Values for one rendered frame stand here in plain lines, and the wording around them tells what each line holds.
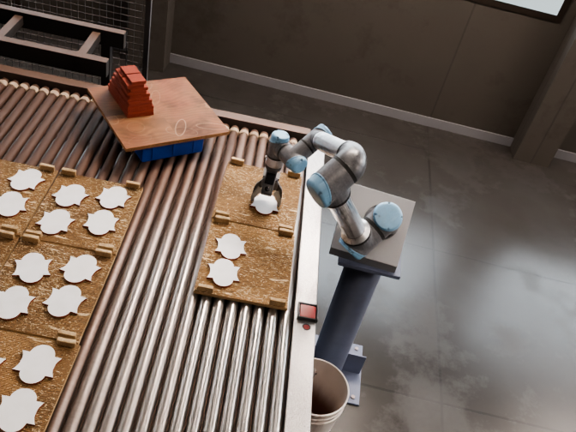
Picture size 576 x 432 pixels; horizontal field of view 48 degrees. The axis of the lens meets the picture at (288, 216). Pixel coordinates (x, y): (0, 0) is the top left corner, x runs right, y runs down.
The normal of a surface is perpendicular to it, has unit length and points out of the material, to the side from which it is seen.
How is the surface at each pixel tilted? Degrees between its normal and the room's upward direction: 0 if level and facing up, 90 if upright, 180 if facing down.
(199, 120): 0
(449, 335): 0
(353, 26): 90
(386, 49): 90
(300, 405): 0
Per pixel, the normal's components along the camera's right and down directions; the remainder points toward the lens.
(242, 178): 0.19, -0.74
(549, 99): -0.14, 0.62
